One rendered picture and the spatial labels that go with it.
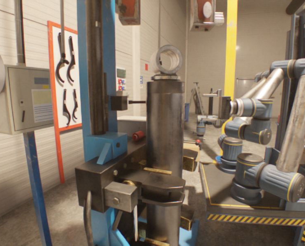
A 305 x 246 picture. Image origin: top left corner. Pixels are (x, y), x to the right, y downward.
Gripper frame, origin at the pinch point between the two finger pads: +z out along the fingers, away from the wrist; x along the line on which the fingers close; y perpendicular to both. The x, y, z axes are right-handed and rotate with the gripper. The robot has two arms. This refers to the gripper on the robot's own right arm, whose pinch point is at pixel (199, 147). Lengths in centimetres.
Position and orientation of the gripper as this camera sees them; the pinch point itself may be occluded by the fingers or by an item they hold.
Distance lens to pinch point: 230.3
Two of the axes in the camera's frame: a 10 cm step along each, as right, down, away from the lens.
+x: 1.7, -1.7, 9.7
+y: 9.8, 0.3, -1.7
